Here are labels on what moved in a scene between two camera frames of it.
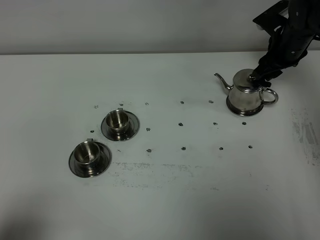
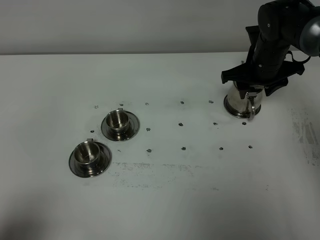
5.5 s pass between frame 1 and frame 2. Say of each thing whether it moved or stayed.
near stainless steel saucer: stayed
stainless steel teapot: moved
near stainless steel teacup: stayed
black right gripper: moved
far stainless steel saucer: stayed
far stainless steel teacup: stayed
